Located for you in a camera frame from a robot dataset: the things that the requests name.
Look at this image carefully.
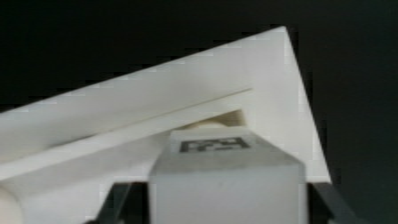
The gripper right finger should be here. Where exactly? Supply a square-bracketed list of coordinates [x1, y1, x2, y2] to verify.
[308, 182, 363, 224]

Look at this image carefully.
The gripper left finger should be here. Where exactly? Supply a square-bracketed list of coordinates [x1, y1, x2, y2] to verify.
[84, 182, 149, 224]

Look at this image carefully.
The white square tabletop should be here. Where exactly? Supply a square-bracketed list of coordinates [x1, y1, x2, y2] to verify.
[0, 28, 331, 224]

